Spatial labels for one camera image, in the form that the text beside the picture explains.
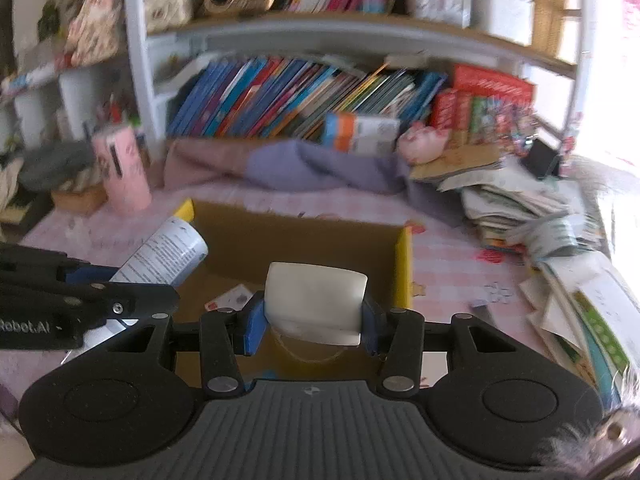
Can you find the row of red green books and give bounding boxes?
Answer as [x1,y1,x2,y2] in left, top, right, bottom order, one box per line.
[430,89,506,148]

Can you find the brown kraft paper pad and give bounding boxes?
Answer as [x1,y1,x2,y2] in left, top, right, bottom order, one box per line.
[410,144,504,182]

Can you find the white bookshelf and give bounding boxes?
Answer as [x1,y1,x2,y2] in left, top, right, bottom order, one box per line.
[122,0,591,161]

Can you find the dark grey cloth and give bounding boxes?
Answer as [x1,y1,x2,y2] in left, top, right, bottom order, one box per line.
[19,141,99,192]

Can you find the purple and mauve cloth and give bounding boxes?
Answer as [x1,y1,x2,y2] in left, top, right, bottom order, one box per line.
[164,137,464,227]

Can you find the brown cardboard box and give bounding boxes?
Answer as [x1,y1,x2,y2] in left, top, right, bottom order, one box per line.
[172,199,415,386]

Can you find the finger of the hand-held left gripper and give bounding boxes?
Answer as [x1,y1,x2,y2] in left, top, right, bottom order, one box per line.
[65,283,181,320]
[0,242,119,286]

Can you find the woven cream handbag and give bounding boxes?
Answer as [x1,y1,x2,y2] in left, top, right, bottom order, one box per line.
[142,0,194,32]

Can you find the white rounded block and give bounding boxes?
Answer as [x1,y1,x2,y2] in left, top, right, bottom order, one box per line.
[263,261,369,347]

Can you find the white roll green print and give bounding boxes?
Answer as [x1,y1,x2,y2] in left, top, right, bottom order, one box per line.
[520,214,589,262]

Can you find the small white box red label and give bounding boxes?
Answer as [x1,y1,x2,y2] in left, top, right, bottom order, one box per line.
[205,284,254,314]

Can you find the white printed tube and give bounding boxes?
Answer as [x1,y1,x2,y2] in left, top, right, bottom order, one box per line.
[62,216,209,361]

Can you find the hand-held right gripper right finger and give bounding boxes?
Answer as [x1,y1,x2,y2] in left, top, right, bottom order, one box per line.
[360,297,524,396]

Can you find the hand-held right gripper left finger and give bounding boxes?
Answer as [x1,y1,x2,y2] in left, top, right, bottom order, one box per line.
[107,292,268,396]

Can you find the floral fabric bag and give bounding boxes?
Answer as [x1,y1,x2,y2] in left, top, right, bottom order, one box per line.
[67,0,124,67]

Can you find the red flat box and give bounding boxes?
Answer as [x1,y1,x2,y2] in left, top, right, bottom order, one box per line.
[452,65,536,107]

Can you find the pink pig plush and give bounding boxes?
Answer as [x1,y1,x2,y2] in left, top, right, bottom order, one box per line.
[397,124,452,165]

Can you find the row of blue-spined books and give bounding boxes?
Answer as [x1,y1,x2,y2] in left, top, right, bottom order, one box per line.
[167,57,447,142]

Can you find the colourful trinket bundle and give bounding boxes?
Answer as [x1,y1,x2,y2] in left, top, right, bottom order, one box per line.
[500,100,542,157]

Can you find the white storage box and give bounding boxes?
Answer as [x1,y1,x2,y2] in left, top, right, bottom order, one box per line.
[472,0,537,47]

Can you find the pile of papers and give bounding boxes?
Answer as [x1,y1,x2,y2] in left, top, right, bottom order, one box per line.
[440,160,637,407]

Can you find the orange and white carton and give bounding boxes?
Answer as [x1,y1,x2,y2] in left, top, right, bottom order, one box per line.
[322,112,402,157]

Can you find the pink cylinder container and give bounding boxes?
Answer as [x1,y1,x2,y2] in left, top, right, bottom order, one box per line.
[91,124,153,214]

